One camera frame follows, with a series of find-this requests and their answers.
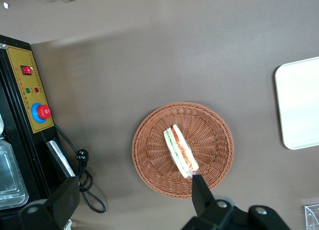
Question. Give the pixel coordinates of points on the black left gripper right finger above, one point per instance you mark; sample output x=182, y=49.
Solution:
x=203, y=200

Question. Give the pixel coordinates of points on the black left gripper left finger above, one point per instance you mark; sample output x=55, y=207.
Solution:
x=57, y=207

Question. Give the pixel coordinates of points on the triangle sandwich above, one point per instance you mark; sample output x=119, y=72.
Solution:
x=179, y=150

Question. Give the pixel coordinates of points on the round brown wicker basket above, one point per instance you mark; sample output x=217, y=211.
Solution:
x=211, y=140

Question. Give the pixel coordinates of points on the cream rectangular plastic tray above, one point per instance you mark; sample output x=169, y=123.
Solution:
x=299, y=103

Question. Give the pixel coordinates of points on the shiny metal food container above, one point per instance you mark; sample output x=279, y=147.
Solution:
x=10, y=180

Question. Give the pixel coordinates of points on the clear acrylic bottle rack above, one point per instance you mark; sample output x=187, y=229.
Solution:
x=311, y=215

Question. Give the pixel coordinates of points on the black sealing machine yellow panel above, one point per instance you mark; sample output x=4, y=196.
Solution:
x=27, y=73

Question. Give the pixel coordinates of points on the small white paper scrap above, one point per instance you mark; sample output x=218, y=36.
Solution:
x=6, y=5

